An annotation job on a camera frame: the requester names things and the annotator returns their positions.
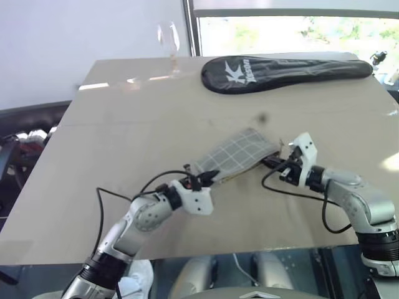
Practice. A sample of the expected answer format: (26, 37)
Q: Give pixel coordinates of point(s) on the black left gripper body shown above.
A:
(191, 181)

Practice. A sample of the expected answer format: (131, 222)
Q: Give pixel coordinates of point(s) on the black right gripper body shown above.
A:
(294, 174)

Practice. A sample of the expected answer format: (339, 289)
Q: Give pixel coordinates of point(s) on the grey plaid pouch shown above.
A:
(237, 152)

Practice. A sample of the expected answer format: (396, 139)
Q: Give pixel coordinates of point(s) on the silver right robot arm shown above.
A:
(352, 193)

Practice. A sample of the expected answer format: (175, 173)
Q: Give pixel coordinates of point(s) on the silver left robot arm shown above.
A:
(146, 215)

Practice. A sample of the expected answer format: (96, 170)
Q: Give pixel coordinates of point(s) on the black racket cover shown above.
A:
(280, 73)

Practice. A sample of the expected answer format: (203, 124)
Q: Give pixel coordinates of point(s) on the silver rounded robot thigh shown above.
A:
(271, 271)
(193, 277)

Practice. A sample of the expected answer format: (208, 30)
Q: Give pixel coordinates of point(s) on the white crumpled cloth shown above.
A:
(137, 278)

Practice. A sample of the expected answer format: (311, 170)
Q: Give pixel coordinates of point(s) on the clear wine glass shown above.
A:
(174, 59)

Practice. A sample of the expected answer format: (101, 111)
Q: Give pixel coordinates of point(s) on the grey robot torso plate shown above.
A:
(268, 294)

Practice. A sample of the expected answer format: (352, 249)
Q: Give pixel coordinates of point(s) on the black white small device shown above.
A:
(378, 57)

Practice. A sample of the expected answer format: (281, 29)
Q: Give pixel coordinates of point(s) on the grey roller blind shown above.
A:
(296, 7)

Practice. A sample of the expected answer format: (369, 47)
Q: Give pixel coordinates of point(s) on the white red bundle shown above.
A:
(35, 138)

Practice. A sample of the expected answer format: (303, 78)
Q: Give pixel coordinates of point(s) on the black sofa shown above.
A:
(34, 115)

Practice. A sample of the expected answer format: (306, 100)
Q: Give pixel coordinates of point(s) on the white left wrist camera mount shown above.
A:
(199, 199)

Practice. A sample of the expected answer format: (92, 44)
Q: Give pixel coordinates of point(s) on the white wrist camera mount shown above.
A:
(307, 149)
(199, 199)

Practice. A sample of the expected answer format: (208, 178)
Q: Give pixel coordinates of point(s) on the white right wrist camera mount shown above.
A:
(307, 149)

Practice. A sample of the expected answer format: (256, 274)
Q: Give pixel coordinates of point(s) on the grey window frame post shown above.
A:
(193, 28)

